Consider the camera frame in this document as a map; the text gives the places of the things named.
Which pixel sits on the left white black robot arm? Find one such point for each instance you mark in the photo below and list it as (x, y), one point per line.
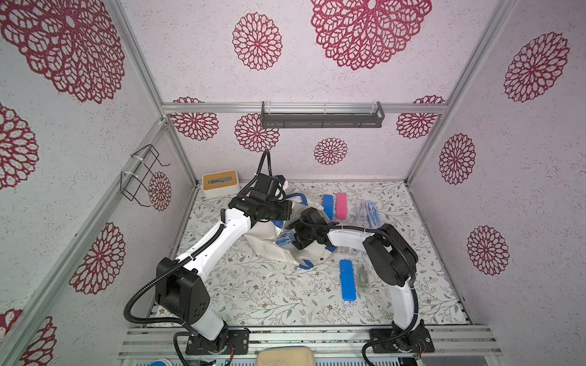
(180, 283)

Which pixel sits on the white wooden-top tissue box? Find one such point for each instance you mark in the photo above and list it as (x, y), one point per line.
(220, 184)

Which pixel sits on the clear case with pink pens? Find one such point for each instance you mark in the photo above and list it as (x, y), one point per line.
(348, 251)

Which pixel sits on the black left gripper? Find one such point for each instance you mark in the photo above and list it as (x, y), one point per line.
(287, 207)

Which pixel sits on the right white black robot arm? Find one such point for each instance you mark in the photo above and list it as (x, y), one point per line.
(395, 263)

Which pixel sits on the white canvas cartoon tote bag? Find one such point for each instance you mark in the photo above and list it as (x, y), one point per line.
(271, 240)

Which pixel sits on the beige cushioned pad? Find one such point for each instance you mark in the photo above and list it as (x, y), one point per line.
(286, 356)

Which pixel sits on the clear case with blue compass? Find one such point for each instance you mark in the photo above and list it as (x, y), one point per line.
(372, 215)

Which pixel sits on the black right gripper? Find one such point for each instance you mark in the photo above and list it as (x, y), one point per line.
(300, 231)

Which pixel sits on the floral table mat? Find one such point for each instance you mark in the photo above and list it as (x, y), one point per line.
(247, 289)

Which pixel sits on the clear case with green item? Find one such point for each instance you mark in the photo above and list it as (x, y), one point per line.
(362, 279)

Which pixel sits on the blue plastic box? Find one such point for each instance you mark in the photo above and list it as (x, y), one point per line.
(328, 205)

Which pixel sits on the clear plastic compass set case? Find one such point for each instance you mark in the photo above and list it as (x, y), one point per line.
(360, 214)

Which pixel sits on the black wire wall rack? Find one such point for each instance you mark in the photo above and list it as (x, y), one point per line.
(133, 182)

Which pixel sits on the pink plastic pencil case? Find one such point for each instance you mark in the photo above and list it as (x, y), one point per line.
(341, 206)

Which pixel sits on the long blue pencil case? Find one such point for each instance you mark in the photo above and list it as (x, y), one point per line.
(347, 281)

